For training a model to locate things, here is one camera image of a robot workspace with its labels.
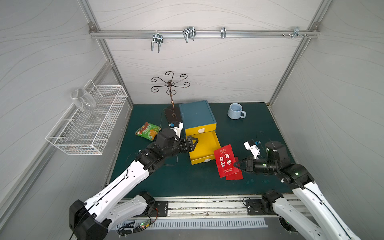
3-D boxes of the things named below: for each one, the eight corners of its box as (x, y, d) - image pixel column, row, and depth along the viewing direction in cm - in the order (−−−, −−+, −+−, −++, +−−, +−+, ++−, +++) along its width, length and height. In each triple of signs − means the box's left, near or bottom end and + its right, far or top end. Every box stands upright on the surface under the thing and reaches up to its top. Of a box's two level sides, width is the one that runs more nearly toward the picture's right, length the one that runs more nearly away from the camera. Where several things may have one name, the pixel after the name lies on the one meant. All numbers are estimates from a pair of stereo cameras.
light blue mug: (228, 120, 114) (230, 112, 107) (226, 110, 121) (228, 102, 114) (243, 120, 114) (246, 112, 107) (240, 110, 121) (243, 102, 114)
